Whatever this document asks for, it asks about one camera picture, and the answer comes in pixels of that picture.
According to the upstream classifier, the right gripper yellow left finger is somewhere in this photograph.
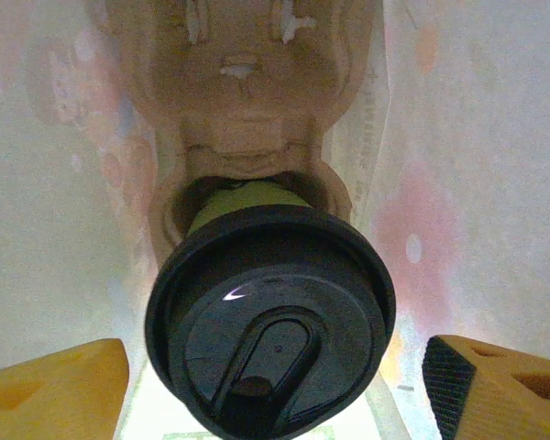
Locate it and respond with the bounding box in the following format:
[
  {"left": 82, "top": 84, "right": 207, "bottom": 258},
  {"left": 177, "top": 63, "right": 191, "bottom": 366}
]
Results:
[{"left": 0, "top": 337, "right": 129, "bottom": 440}]

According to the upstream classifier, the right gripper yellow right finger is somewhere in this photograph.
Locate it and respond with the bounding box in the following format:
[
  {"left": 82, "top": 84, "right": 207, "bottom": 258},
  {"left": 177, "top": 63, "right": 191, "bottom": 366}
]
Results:
[{"left": 421, "top": 334, "right": 550, "bottom": 440}]

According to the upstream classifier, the white paper takeout bag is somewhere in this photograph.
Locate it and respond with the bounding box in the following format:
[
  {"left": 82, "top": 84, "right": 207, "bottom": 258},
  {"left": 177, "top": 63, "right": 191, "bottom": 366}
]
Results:
[{"left": 0, "top": 0, "right": 550, "bottom": 440}]

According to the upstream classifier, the black plastic cup lid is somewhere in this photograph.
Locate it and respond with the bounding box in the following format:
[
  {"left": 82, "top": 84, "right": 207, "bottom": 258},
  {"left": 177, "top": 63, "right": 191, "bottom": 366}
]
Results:
[{"left": 144, "top": 205, "right": 398, "bottom": 440}]

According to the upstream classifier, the brown pulp cup carrier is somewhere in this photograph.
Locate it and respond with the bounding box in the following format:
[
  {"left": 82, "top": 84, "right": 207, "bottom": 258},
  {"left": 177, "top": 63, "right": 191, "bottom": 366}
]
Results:
[{"left": 98, "top": 0, "right": 386, "bottom": 258}]

